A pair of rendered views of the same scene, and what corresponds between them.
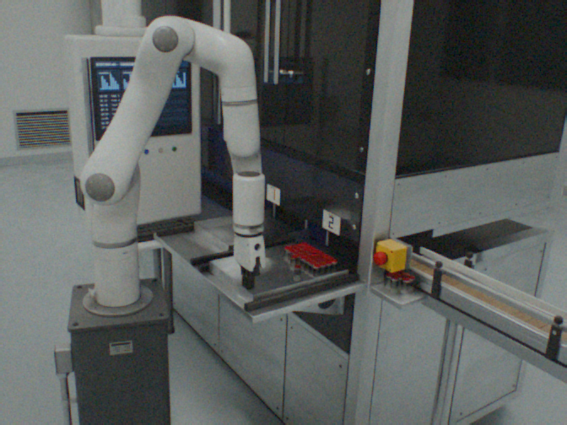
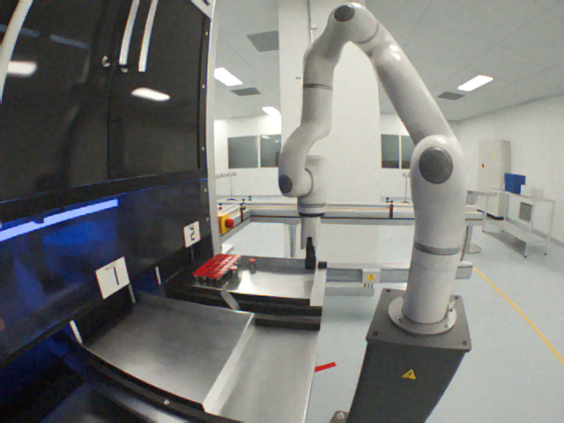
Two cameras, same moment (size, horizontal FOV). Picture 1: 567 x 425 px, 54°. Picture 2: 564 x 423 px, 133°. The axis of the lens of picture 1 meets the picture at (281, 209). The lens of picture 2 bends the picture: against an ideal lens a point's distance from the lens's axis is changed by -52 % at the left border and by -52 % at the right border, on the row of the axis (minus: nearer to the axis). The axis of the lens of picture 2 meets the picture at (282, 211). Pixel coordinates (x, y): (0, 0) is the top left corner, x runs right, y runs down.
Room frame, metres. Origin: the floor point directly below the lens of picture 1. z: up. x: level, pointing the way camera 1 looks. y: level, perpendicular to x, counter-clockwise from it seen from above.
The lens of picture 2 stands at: (1.97, 0.55, 1.22)
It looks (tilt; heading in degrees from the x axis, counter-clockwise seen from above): 11 degrees down; 226
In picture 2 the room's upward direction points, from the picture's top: 1 degrees counter-clockwise
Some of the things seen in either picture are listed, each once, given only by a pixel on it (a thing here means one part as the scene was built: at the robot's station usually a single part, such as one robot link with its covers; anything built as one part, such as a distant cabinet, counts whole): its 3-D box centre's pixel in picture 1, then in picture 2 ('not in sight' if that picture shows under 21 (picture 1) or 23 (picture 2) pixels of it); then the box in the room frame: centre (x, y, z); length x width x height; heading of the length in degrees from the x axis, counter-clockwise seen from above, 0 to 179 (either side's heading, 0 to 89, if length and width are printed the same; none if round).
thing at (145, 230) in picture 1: (154, 230); not in sight; (2.06, 0.50, 0.82); 0.40 x 0.14 x 0.02; 125
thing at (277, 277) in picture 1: (278, 270); (256, 277); (1.56, 0.00, 0.90); 0.34 x 0.26 x 0.04; 125
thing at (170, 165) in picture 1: (137, 127); not in sight; (2.25, 0.60, 1.19); 0.50 x 0.19 x 0.78; 125
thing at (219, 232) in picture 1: (251, 229); (158, 337); (1.90, 0.11, 0.90); 0.34 x 0.26 x 0.04; 125
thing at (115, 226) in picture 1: (115, 194); (440, 194); (1.43, 0.45, 1.16); 0.19 x 0.12 x 0.24; 3
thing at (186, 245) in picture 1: (260, 256); (221, 314); (1.72, 0.07, 0.87); 0.70 x 0.48 x 0.02; 35
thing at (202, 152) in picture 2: (364, 109); (203, 115); (1.59, -0.23, 1.40); 0.04 x 0.01 x 0.80; 35
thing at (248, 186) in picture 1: (248, 196); (310, 179); (1.42, 0.09, 1.18); 0.09 x 0.08 x 0.13; 3
